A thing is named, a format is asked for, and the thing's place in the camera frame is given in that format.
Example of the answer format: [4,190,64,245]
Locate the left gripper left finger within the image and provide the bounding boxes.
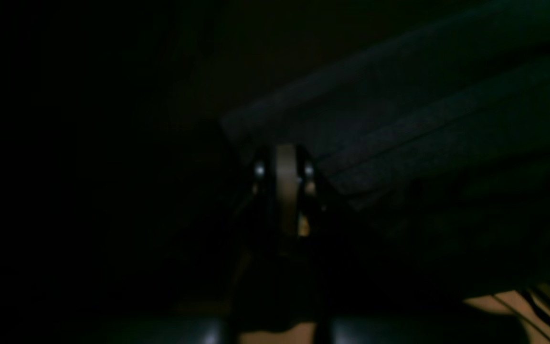
[84,143,297,344]

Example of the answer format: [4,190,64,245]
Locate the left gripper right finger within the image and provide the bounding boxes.
[296,146,533,344]

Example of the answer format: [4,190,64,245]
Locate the dark grey long-sleeve T-shirt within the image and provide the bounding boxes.
[221,0,550,296]

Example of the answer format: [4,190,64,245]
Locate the black table cloth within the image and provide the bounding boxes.
[0,0,475,315]

